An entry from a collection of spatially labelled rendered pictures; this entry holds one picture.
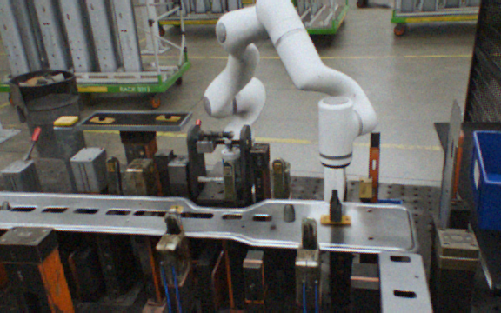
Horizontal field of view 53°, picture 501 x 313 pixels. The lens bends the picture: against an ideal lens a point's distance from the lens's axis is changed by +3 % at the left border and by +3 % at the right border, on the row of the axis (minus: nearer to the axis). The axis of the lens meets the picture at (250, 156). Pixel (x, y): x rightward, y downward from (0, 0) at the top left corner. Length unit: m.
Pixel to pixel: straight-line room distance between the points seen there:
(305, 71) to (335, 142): 0.19
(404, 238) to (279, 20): 0.64
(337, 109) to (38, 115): 3.35
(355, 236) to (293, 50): 0.50
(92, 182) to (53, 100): 2.57
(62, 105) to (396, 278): 3.42
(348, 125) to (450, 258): 0.37
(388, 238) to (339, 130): 0.31
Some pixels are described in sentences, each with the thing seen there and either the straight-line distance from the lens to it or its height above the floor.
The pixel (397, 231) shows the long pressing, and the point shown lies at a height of 1.00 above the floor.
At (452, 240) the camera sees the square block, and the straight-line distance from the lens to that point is 1.24.
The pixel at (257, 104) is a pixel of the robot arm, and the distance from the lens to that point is 1.80.
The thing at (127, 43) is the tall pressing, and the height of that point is 0.63.
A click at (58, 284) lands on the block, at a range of 1.55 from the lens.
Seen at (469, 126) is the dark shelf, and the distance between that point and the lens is 1.93.
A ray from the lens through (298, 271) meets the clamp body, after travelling 1.16.
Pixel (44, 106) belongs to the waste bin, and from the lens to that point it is 4.21.
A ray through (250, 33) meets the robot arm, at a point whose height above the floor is 1.46.
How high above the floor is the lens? 1.75
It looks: 25 degrees down
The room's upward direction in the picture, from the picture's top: 5 degrees counter-clockwise
